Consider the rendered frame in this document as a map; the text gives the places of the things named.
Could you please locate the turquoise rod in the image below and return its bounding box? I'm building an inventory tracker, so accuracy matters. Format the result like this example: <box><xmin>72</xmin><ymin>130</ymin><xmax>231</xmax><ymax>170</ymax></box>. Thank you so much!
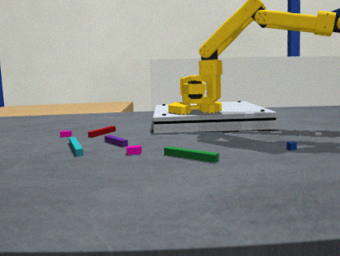
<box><xmin>69</xmin><ymin>137</ymin><xmax>83</xmax><ymax>156</ymax></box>

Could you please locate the small blue cube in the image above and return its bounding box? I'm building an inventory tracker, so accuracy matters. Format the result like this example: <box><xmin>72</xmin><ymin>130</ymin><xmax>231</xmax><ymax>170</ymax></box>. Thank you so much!
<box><xmin>286</xmin><ymin>142</ymin><xmax>297</xmax><ymax>150</ymax></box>

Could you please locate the purple rod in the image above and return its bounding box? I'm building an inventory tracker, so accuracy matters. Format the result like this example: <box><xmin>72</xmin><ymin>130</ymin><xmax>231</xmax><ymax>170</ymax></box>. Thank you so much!
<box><xmin>105</xmin><ymin>135</ymin><xmax>128</xmax><ymax>147</ymax></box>

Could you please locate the green rod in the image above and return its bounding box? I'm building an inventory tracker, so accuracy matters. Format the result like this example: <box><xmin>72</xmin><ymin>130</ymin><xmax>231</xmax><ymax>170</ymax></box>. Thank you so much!
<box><xmin>164</xmin><ymin>146</ymin><xmax>219</xmax><ymax>163</ymax></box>

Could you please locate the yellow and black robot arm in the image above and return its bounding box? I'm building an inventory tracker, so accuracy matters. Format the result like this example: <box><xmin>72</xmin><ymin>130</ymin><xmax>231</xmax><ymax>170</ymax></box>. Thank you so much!
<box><xmin>168</xmin><ymin>0</ymin><xmax>340</xmax><ymax>115</ymax></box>

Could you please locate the red flat bar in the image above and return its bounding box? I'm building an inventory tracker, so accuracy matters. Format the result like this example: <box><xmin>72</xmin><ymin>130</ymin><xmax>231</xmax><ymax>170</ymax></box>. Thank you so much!
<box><xmin>88</xmin><ymin>126</ymin><xmax>116</xmax><ymax>137</ymax></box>

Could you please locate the magenta rod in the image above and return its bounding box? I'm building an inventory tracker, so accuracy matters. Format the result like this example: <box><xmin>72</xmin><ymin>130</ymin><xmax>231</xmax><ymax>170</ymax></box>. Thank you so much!
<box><xmin>126</xmin><ymin>145</ymin><xmax>142</xmax><ymax>155</ymax></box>
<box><xmin>60</xmin><ymin>130</ymin><xmax>72</xmax><ymax>137</ymax></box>

